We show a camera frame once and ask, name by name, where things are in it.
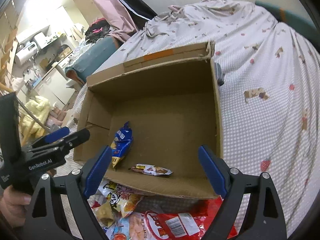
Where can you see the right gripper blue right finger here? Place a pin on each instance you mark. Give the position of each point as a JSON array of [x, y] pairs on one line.
[[215, 169]]

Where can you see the teal pillow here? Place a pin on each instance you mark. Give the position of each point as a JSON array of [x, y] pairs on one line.
[[300, 24]]

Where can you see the brown cardboard box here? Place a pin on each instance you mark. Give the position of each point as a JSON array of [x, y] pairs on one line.
[[171, 99]]

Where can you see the blue yellow snack packet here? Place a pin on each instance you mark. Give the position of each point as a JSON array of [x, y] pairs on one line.
[[121, 144]]

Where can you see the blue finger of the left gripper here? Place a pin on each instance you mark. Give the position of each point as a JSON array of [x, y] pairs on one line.
[[51, 137]]

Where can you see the checkered patterned bed sheet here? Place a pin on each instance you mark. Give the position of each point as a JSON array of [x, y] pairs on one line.
[[268, 81]]

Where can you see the pile of clothes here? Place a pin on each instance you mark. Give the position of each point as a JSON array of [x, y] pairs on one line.
[[98, 29]]

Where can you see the white water heater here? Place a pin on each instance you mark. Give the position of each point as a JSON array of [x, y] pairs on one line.
[[26, 53]]

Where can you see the person's left hand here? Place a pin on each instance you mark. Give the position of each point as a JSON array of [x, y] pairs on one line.
[[13, 206]]

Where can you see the red snack bag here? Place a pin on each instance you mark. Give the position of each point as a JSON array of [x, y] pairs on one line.
[[187, 225]]

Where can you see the colourful shrimp chips bag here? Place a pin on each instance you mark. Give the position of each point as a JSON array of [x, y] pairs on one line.
[[132, 227]]

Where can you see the tan brown snack bag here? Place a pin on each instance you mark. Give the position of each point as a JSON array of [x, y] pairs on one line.
[[105, 214]]

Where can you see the yellow quilt bundle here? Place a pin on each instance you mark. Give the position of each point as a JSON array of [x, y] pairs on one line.
[[33, 116]]

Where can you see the teal folded blanket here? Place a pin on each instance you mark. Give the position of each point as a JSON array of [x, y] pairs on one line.
[[86, 59]]

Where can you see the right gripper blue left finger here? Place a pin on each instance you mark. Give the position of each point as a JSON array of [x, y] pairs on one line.
[[95, 169]]

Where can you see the orange cartoon snack bag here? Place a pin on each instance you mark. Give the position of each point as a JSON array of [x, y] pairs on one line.
[[121, 198]]

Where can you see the white kitchen cabinet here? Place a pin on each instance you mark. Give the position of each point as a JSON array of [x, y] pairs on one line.
[[53, 87]]

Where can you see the pink hanging cloth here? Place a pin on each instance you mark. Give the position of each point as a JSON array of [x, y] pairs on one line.
[[119, 19]]

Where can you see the small brown snack bar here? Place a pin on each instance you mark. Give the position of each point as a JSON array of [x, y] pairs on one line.
[[151, 170]]

